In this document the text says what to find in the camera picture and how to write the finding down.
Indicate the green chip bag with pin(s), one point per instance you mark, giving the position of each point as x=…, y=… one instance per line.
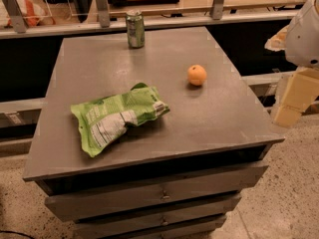
x=102, y=121

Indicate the metal shelf rail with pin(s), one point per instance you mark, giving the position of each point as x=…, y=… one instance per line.
x=105, y=19

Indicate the grey drawer cabinet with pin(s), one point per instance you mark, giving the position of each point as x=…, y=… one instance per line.
x=203, y=152

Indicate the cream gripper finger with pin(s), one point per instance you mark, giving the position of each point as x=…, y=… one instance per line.
x=278, y=41
x=294, y=96

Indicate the orange fruit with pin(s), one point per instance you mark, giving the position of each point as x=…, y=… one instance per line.
x=196, y=75

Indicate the drawer knob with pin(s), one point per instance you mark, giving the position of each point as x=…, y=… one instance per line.
x=165, y=196
x=164, y=222

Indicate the orange white bag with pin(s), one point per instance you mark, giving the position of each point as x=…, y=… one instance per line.
x=33, y=12

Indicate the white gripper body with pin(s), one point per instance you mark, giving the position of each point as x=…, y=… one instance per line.
x=304, y=39

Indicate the top drawer knob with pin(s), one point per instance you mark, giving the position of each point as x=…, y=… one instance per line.
x=165, y=196

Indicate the green soda can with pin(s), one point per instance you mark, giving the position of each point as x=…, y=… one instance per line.
x=135, y=29

